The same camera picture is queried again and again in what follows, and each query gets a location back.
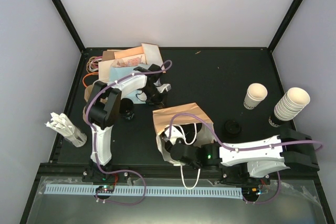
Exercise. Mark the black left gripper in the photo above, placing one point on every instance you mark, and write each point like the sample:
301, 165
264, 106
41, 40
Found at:
160, 103

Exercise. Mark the brown paper takeout bag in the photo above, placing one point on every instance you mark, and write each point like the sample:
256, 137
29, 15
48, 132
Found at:
169, 121

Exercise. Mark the black plastic cup lid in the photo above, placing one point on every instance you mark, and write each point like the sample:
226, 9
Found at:
191, 131

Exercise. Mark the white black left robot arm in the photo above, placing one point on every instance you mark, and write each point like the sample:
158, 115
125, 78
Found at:
104, 107

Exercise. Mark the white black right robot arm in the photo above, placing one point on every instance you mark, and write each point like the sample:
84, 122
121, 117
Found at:
245, 161

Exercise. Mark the remaining black paper cup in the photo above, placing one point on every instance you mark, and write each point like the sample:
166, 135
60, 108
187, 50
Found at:
126, 109

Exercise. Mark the brown white flat paper bag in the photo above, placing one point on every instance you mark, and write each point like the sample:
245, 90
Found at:
152, 54

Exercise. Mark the stack of black lids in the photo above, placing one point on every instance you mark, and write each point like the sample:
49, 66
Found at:
231, 129

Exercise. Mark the short white cup stack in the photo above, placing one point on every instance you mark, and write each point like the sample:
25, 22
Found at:
256, 93

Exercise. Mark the tall white cup stack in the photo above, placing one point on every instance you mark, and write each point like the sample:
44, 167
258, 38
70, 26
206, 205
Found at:
289, 106

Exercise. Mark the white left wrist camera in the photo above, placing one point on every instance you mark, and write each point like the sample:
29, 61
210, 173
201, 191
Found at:
166, 87

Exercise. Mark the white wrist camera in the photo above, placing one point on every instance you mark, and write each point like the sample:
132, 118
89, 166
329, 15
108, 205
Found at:
171, 140
166, 87

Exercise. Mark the black enclosure frame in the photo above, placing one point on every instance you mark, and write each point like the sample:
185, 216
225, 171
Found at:
60, 9

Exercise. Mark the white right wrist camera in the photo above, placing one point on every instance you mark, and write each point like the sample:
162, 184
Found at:
171, 140

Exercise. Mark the bundle of bag handles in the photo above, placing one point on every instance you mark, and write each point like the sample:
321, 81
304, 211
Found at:
92, 68

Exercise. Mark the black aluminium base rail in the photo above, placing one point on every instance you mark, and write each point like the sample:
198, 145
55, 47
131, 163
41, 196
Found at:
230, 175

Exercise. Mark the light blue cable duct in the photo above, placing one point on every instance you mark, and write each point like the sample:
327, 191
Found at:
138, 191

